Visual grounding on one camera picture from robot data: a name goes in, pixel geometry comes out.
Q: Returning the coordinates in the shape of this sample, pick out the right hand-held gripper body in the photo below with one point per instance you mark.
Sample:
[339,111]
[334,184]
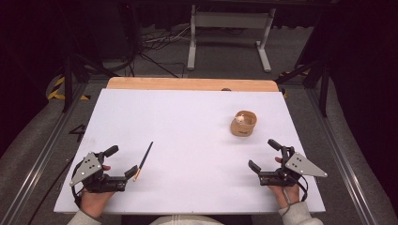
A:
[300,167]

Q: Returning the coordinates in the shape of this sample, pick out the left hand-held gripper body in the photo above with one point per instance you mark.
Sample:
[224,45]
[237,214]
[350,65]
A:
[94,179]

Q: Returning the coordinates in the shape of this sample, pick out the black pencil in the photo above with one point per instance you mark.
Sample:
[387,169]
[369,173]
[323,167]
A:
[144,159]

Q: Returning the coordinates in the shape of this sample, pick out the round wooden pen holder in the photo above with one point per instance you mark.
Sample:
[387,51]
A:
[241,129]

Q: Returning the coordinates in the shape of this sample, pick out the person's left hand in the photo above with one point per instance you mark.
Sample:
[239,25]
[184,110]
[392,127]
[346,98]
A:
[94,203]

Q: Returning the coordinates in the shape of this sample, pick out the person's right hand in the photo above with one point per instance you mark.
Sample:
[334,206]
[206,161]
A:
[286,195]

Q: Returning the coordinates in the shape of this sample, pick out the white board sheet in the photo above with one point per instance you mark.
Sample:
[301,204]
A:
[187,140]

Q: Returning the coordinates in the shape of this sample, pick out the person's torso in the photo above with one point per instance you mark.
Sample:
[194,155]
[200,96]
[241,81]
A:
[186,220]

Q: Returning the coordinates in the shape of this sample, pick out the yellow black floor tape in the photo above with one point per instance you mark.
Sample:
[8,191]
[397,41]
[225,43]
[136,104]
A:
[56,93]

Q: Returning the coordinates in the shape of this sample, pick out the aluminium floor rail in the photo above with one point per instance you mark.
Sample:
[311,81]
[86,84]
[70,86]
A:
[40,159]
[341,156]

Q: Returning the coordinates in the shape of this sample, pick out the white metal stand frame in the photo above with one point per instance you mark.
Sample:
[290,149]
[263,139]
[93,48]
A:
[230,20]

